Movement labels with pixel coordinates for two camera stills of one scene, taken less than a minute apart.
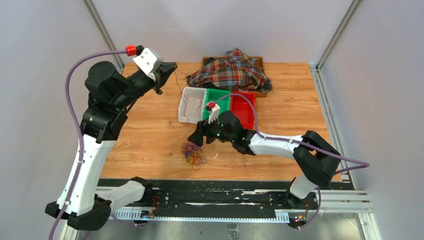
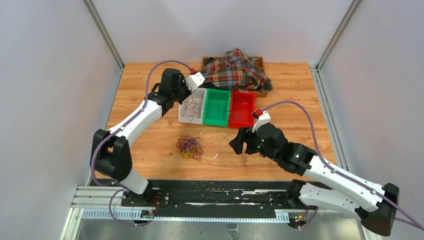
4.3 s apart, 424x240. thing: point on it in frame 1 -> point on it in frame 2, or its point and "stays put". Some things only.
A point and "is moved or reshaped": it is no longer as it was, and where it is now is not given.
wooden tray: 260,66 stays put
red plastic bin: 242,108 stays put
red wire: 181,77 is moved or reshaped
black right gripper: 202,129 -> 237,142
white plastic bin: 191,104 stays put
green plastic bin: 221,97 stays put
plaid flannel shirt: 233,70 stays put
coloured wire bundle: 194,155 is moved or reshaped
